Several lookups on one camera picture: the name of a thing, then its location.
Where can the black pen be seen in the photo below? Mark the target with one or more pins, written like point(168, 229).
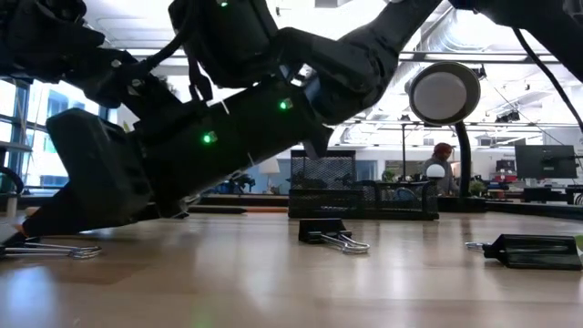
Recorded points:
point(218, 210)

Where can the person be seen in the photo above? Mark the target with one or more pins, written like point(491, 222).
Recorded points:
point(442, 173)

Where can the black binder clip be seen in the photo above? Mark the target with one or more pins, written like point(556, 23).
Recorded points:
point(319, 230)
point(533, 253)
point(77, 252)

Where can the black mesh desk organizer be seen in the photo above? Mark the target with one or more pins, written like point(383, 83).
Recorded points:
point(319, 200)

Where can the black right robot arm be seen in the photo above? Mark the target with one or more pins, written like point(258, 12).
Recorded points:
point(364, 59)

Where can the white shade table lamp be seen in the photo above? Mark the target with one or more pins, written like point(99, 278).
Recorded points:
point(269, 166)

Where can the black desk lamp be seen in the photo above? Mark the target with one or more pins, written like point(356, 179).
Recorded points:
point(442, 95)

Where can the black background rig frame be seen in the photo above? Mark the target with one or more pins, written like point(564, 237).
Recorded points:
point(403, 150)

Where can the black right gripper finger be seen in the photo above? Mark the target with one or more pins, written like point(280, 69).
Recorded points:
point(91, 212)

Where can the black monitor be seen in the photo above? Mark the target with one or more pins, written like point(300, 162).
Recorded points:
point(546, 161)

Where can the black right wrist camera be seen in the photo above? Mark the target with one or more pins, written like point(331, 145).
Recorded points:
point(228, 45)

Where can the white globe lamp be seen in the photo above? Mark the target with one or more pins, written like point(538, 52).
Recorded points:
point(435, 171)

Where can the long ceiling light bar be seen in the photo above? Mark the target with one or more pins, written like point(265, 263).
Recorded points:
point(455, 57)

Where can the orange pencil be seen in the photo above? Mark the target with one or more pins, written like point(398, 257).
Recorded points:
point(268, 210)

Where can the large window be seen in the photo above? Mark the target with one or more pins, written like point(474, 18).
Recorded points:
point(32, 150)

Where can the green sticky note pad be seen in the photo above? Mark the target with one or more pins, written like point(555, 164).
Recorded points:
point(579, 242)

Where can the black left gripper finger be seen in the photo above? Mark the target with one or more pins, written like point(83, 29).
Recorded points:
point(123, 82)

